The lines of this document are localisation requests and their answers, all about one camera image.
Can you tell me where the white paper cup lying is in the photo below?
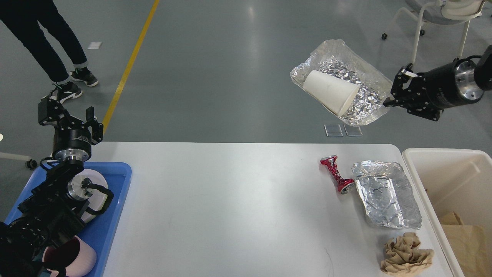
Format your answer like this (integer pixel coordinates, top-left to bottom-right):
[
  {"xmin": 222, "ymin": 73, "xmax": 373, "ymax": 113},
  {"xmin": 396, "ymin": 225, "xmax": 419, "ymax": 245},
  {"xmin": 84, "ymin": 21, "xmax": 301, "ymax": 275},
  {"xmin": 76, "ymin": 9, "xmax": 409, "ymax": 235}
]
[{"xmin": 303, "ymin": 70, "xmax": 360, "ymax": 117}]

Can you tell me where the person with black green sneakers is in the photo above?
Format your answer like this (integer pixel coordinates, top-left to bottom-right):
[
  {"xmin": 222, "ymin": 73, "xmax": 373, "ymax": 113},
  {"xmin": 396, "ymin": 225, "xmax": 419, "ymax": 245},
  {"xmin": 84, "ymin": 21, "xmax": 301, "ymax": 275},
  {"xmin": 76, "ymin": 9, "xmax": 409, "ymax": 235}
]
[{"xmin": 0, "ymin": 0, "xmax": 99, "ymax": 103}]

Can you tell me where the white office chair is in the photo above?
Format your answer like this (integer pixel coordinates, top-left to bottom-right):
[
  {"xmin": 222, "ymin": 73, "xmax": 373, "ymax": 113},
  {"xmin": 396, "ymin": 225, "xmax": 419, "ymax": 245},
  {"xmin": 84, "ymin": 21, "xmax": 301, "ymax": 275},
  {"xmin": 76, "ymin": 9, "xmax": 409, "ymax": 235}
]
[{"xmin": 381, "ymin": 0, "xmax": 485, "ymax": 65}]

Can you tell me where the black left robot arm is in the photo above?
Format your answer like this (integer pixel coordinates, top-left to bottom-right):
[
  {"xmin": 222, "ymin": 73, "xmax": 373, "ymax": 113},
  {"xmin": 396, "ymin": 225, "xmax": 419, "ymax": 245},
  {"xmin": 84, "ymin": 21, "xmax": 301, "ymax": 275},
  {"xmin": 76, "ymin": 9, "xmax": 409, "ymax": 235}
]
[{"xmin": 0, "ymin": 97, "xmax": 114, "ymax": 277}]

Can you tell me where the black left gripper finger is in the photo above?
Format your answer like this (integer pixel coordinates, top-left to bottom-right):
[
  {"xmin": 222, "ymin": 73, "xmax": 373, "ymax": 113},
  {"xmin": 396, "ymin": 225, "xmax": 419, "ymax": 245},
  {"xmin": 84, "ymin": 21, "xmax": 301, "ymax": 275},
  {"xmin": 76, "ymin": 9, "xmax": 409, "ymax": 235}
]
[
  {"xmin": 79, "ymin": 107, "xmax": 104, "ymax": 145},
  {"xmin": 38, "ymin": 97, "xmax": 76, "ymax": 131}
]

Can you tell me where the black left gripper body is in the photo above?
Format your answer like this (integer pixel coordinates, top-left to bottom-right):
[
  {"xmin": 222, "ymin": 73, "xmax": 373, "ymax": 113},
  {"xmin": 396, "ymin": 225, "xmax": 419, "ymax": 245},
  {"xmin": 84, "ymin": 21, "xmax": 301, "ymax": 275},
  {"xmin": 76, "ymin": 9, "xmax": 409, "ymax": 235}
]
[{"xmin": 52, "ymin": 128, "xmax": 91, "ymax": 161}]

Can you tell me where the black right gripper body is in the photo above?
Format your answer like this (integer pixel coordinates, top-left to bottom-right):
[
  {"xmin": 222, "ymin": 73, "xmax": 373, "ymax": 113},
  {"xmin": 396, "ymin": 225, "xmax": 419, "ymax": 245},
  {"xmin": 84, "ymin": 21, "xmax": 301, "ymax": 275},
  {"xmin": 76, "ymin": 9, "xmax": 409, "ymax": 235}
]
[{"xmin": 418, "ymin": 58, "xmax": 485, "ymax": 110}]

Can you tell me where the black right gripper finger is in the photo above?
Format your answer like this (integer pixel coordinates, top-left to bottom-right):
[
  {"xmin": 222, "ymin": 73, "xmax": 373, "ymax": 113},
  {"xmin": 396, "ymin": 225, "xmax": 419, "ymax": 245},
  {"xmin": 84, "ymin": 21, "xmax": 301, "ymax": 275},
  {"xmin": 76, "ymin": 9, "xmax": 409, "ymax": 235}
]
[
  {"xmin": 383, "ymin": 97, "xmax": 443, "ymax": 121},
  {"xmin": 390, "ymin": 64, "xmax": 423, "ymax": 101}
]

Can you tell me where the crushed red soda can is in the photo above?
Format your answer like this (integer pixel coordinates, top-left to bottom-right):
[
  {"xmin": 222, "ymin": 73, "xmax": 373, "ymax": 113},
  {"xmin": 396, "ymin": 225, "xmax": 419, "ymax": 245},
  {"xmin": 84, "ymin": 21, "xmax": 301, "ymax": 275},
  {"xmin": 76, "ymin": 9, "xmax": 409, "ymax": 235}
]
[{"xmin": 320, "ymin": 155, "xmax": 355, "ymax": 195}]

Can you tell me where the pink ribbed mug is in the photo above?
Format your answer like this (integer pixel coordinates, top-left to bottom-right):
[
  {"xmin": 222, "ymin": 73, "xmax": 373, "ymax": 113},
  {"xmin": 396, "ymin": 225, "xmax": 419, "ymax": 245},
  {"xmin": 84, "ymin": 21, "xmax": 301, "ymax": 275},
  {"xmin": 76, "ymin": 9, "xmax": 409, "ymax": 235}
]
[{"xmin": 42, "ymin": 236, "xmax": 97, "ymax": 277}]

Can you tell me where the crumpled brown paper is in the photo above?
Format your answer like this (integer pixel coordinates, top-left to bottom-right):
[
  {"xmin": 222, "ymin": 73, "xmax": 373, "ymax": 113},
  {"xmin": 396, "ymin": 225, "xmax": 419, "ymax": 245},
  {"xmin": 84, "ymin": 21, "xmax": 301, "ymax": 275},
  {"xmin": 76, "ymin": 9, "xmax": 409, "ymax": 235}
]
[{"xmin": 380, "ymin": 232, "xmax": 434, "ymax": 277}]

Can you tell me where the white plastic bin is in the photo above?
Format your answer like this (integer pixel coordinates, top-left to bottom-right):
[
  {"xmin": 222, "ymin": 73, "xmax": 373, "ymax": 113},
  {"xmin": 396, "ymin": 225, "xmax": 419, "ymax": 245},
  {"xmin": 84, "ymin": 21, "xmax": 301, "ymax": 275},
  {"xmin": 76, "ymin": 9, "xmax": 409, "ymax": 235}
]
[{"xmin": 402, "ymin": 149, "xmax": 492, "ymax": 277}]

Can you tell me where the grey floor socket plate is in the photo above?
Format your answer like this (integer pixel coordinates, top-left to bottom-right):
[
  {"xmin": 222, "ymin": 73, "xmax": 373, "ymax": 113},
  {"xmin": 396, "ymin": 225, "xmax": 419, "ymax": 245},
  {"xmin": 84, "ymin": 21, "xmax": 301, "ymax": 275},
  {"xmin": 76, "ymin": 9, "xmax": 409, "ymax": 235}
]
[
  {"xmin": 344, "ymin": 125, "xmax": 363, "ymax": 137},
  {"xmin": 324, "ymin": 124, "xmax": 343, "ymax": 137}
]

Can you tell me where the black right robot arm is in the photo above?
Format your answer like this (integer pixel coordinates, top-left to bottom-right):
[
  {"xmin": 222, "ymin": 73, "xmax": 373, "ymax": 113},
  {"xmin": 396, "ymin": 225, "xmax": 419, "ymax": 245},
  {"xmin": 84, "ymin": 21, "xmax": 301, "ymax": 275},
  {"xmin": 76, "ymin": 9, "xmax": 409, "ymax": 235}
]
[{"xmin": 383, "ymin": 46, "xmax": 492, "ymax": 121}]

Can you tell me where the brown paper bag in bin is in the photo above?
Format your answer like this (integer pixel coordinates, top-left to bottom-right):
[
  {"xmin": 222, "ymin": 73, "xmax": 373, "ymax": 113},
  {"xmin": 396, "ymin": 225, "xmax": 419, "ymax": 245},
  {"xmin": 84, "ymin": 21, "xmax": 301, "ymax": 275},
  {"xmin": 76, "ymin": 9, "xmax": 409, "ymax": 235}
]
[{"xmin": 438, "ymin": 212, "xmax": 492, "ymax": 277}]

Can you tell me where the crumpled foil piece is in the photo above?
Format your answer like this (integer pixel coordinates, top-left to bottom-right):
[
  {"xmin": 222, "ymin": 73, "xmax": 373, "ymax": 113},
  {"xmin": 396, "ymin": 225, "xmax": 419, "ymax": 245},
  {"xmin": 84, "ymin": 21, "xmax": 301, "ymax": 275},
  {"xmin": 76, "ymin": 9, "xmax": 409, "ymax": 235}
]
[{"xmin": 352, "ymin": 160, "xmax": 422, "ymax": 230}]

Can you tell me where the pink plate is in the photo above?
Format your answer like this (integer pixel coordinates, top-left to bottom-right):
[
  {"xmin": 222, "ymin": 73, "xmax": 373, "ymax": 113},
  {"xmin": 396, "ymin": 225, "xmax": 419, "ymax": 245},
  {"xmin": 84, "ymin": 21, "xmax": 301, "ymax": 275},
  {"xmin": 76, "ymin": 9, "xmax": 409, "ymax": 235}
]
[{"xmin": 79, "ymin": 169, "xmax": 108, "ymax": 223}]

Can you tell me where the blue plastic tray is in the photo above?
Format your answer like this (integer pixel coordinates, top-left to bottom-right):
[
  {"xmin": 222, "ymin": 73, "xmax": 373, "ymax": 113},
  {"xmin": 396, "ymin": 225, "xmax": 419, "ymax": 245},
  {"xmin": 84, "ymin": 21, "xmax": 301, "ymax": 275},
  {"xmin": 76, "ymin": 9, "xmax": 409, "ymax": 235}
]
[{"xmin": 3, "ymin": 162, "xmax": 133, "ymax": 277}]

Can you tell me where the aluminium foil tray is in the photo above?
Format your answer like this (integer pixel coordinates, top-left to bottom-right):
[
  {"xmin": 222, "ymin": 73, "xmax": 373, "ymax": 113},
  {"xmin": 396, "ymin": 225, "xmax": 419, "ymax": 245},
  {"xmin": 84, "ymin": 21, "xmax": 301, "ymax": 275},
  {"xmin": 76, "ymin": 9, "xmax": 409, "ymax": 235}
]
[{"xmin": 290, "ymin": 39, "xmax": 392, "ymax": 127}]

